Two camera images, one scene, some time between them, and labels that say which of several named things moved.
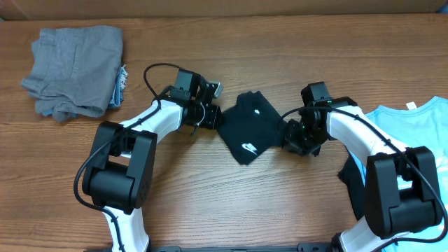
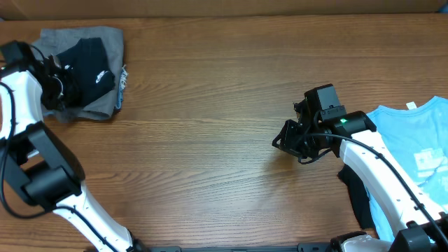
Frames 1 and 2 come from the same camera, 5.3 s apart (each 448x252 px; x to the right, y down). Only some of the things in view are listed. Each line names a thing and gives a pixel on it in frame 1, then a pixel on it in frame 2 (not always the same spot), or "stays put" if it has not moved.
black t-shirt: [251, 127] -> [87, 60]
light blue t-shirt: [424, 124] stays put
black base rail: [302, 247] stays put
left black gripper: [212, 122] -> [50, 103]
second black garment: [353, 178] stays put
